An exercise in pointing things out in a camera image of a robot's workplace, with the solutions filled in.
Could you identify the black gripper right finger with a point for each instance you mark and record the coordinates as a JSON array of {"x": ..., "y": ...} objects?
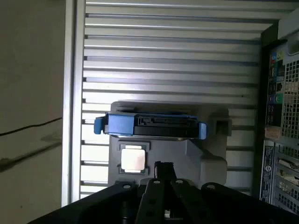
[{"x": 187, "y": 200}]

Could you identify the hard disk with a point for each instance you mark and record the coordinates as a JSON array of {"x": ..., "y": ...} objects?
[{"x": 121, "y": 124}]

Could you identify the silver CPU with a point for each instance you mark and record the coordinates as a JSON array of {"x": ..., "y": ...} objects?
[{"x": 133, "y": 158}]

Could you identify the grey parts rack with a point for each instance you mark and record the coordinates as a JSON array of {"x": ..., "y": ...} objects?
[{"x": 187, "y": 154}]

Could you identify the open grey PC case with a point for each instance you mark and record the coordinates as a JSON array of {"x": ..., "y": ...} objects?
[{"x": 289, "y": 98}]

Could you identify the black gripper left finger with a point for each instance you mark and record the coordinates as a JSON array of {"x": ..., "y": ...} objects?
[{"x": 149, "y": 200}]

